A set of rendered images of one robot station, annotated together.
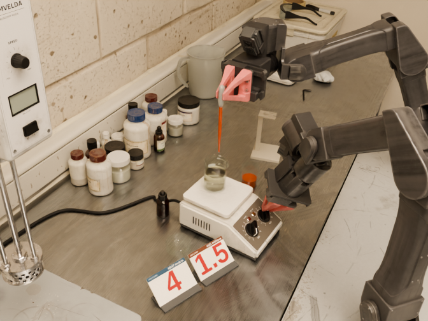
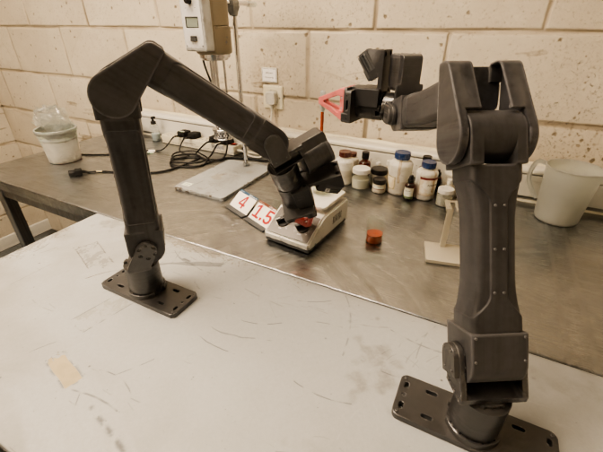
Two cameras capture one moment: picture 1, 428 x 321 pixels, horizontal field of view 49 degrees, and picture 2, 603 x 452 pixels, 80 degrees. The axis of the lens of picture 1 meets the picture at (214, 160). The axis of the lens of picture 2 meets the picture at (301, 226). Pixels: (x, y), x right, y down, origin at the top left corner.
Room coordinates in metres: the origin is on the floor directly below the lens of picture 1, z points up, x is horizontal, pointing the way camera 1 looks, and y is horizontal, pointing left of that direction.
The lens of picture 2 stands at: (0.83, -0.85, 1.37)
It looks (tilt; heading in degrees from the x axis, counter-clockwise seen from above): 30 degrees down; 93
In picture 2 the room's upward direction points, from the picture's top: straight up
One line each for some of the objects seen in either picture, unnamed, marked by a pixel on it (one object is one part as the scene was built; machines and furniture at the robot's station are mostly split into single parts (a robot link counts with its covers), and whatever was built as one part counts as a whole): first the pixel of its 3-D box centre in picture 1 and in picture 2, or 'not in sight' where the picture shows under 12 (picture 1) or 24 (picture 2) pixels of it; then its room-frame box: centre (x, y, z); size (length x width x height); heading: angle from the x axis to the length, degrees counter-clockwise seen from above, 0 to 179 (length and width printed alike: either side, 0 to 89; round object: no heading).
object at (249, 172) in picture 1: (249, 175); (375, 230); (0.97, -0.09, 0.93); 0.04 x 0.04 x 0.06
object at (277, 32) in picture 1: (278, 48); (406, 88); (0.99, -0.12, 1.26); 0.12 x 0.09 x 0.12; 96
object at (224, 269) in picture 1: (213, 260); (261, 215); (0.68, -0.01, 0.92); 0.09 x 0.06 x 0.04; 133
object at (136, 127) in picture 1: (137, 133); (399, 171); (1.09, 0.21, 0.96); 0.07 x 0.07 x 0.13
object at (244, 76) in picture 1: (229, 86); (339, 101); (0.87, -0.02, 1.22); 0.09 x 0.07 x 0.07; 150
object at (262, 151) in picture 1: (269, 134); (448, 230); (1.12, -0.15, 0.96); 0.08 x 0.08 x 0.13; 78
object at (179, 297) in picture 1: (174, 284); (241, 203); (0.61, 0.06, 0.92); 0.09 x 0.06 x 0.04; 133
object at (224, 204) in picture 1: (218, 193); (315, 195); (0.82, -0.01, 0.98); 0.12 x 0.12 x 0.01; 60
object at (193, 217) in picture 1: (227, 212); (310, 214); (0.81, -0.04, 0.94); 0.22 x 0.13 x 0.08; 60
